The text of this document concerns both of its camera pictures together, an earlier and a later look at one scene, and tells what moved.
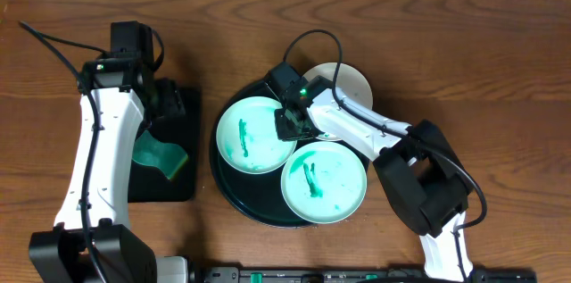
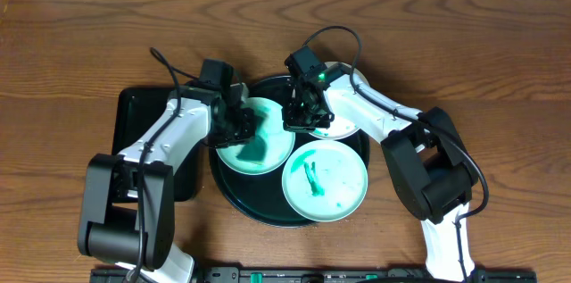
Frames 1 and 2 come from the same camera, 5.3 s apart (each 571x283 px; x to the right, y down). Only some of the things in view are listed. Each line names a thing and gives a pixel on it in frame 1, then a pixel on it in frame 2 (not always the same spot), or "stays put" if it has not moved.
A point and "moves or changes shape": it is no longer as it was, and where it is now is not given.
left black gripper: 169,101 -> 238,127
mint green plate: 247,137 stays put
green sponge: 167,156 moves or changes shape
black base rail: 362,275 stays put
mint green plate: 323,182 stays put
